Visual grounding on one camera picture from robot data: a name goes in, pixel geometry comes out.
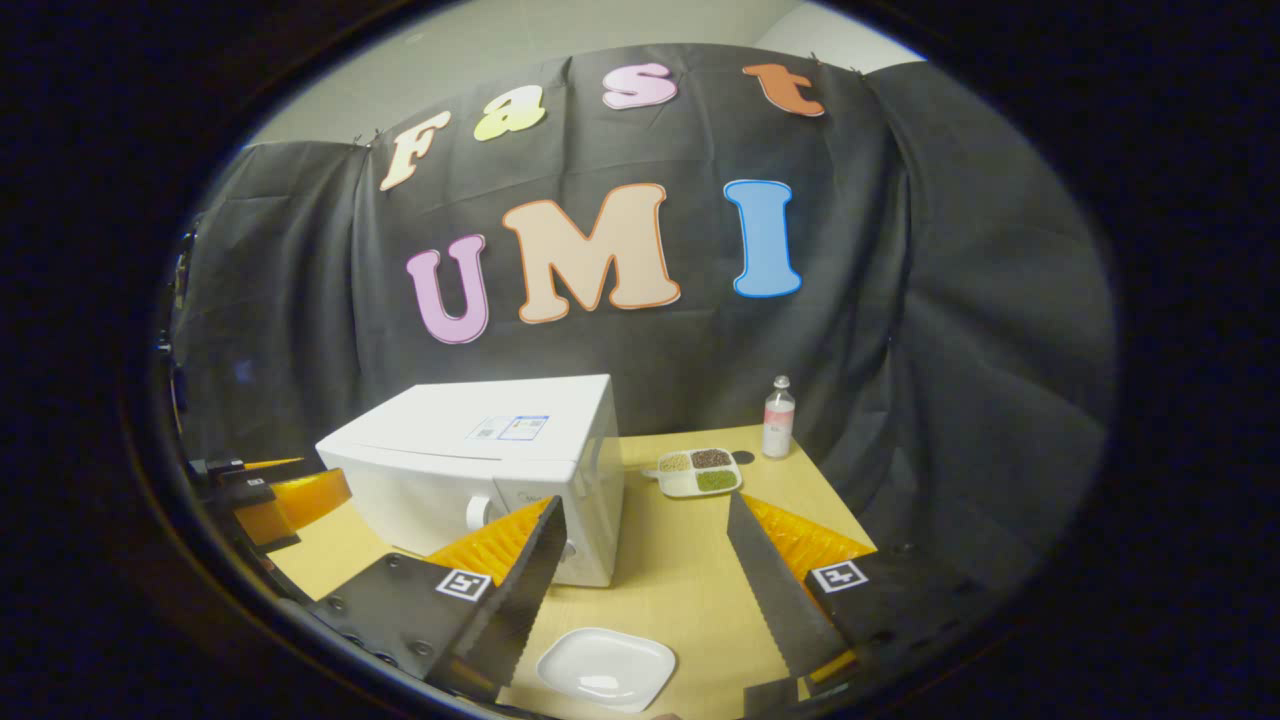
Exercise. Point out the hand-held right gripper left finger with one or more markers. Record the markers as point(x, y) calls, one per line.
point(525, 590)

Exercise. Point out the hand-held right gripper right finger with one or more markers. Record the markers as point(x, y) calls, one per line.
point(770, 600)

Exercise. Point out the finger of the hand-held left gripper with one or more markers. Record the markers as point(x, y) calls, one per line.
point(275, 464)
point(300, 500)

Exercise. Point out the white microwave oven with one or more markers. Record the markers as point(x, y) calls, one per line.
point(450, 440)

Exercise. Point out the black square pad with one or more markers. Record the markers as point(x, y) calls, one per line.
point(768, 697)

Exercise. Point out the white square plate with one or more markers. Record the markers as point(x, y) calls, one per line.
point(600, 660)

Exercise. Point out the white divided grain tray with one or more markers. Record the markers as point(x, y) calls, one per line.
point(676, 488)

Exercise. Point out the clear bottle pink label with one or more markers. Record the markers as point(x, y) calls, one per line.
point(779, 425)

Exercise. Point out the black tripod stand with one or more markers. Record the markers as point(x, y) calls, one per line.
point(183, 270)

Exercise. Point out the black backdrop cloth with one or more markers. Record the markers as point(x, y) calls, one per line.
point(950, 300)

